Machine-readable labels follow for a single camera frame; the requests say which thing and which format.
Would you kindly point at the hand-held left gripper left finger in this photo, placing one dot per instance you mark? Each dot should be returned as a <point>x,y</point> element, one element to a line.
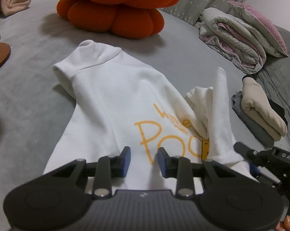
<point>126,160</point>

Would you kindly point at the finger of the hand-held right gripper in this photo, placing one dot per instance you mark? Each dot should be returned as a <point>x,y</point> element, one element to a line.
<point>241,148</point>

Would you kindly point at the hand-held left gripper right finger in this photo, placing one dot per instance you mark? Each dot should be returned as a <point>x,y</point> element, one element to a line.
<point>162,160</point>

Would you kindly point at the white printed sweatshirt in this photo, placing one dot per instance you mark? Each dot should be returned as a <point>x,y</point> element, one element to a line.
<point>111,89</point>

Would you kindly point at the folded grey garment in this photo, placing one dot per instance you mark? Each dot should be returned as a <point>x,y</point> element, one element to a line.
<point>250,125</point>

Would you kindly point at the folded beige garment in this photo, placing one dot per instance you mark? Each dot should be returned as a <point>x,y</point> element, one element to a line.
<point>258,105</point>

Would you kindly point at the folded black garment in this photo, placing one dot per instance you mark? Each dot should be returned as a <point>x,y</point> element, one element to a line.
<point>278,109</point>

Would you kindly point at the grey quilted bedspread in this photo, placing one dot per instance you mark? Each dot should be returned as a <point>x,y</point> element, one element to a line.
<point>289,77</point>

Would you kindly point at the folded grey pink quilt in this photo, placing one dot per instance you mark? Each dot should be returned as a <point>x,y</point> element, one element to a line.
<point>231,33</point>

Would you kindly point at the pink grey pillow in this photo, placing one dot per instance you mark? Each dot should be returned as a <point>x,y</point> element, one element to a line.
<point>260,21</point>

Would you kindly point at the orange pumpkin plush pillow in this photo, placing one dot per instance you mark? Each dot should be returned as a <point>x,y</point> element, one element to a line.
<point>116,12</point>

